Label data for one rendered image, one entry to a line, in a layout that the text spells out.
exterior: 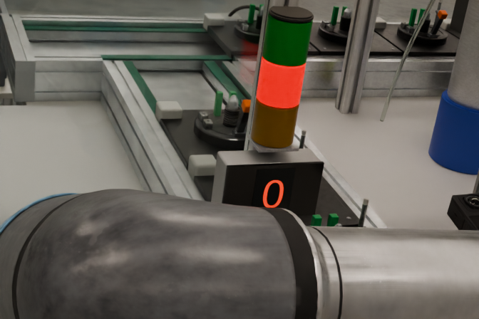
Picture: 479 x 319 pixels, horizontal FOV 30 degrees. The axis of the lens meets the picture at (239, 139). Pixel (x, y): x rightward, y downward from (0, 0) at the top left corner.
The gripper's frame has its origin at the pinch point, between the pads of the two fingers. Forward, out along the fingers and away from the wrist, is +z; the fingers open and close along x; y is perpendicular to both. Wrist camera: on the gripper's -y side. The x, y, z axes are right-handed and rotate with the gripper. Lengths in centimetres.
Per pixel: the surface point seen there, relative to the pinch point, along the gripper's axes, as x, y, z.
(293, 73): -18.6, -22.8, -13.6
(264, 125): -20.8, -19.2, -8.0
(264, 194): -20.0, -13.1, -2.3
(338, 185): 14, -31, 46
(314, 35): 43, -94, 97
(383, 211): 29, -30, 57
